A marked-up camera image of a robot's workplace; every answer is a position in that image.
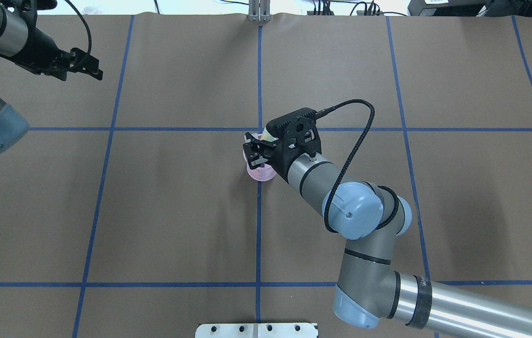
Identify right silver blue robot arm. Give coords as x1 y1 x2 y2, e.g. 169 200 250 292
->
243 99 532 338

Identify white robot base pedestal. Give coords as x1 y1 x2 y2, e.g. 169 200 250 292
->
195 323 319 338

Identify pink mesh pen holder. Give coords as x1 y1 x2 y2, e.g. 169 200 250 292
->
243 133 277 182

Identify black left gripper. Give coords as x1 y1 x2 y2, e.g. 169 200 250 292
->
13 29 104 81

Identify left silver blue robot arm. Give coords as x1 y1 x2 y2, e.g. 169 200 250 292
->
0 0 104 154

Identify yellow highlighter pen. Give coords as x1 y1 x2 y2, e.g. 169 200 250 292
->
260 128 277 142

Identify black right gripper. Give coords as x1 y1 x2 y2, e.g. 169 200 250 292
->
243 108 320 182

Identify aluminium frame post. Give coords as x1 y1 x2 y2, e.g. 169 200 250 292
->
247 0 272 23

